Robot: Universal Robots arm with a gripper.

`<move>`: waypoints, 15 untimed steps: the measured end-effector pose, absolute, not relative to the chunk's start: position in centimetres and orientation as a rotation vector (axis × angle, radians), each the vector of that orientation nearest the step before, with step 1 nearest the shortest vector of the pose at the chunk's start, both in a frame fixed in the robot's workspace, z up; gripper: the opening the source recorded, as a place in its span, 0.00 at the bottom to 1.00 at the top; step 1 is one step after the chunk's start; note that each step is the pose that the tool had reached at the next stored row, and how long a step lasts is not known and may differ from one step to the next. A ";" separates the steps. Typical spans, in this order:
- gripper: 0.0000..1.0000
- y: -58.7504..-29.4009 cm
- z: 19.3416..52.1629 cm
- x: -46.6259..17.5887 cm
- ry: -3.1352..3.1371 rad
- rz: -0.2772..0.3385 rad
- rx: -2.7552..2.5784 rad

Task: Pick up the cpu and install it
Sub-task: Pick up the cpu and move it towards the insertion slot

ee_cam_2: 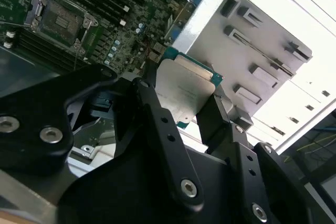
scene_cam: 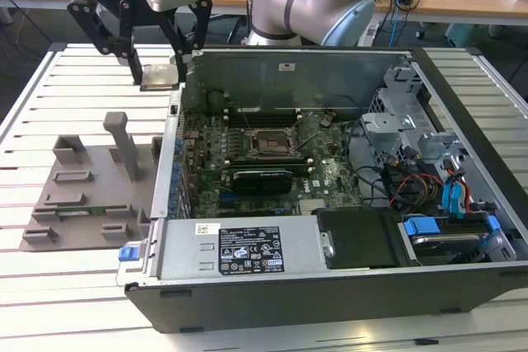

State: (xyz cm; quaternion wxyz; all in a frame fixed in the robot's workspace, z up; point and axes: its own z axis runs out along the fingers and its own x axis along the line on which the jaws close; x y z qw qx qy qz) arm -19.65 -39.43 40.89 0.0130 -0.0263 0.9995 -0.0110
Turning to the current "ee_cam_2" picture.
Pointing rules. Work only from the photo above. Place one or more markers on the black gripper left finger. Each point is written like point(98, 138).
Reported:
point(31, 145)

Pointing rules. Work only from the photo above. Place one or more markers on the metal socket cover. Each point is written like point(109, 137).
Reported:
point(31, 6)

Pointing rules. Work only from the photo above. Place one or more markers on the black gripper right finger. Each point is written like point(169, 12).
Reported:
point(212, 124)

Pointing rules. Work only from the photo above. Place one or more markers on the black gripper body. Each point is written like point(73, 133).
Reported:
point(118, 197)

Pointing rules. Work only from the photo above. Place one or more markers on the CPU with silver top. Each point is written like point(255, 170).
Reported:
point(183, 90)

